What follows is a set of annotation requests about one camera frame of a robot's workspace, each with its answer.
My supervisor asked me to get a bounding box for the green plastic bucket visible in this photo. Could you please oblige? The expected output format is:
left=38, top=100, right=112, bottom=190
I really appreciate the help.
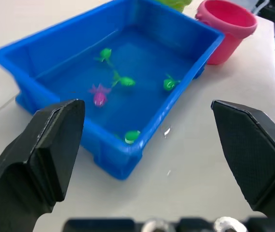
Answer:
left=157, top=0, right=192, bottom=13

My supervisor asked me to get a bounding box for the blue plastic tub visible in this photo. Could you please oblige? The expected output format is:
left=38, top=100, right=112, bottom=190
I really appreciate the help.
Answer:
left=0, top=0, right=226, bottom=181

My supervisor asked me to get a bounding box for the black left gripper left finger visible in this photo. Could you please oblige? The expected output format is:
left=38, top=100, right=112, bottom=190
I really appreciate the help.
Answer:
left=0, top=99, right=86, bottom=232

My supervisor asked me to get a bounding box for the pink toy fish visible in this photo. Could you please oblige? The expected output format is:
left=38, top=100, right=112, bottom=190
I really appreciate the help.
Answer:
left=88, top=83, right=112, bottom=107

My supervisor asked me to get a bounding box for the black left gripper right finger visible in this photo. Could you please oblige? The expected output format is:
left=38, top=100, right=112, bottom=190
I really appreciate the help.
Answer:
left=211, top=100, right=275, bottom=218

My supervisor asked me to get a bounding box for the pink plastic bucket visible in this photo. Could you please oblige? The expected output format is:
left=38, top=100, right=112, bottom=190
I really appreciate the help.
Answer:
left=195, top=0, right=259, bottom=66

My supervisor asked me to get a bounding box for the green toy fish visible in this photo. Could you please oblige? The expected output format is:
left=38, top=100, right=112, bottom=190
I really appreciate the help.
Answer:
left=163, top=74, right=181, bottom=92
left=111, top=71, right=136, bottom=88
left=94, top=48, right=114, bottom=68
left=123, top=130, right=141, bottom=144

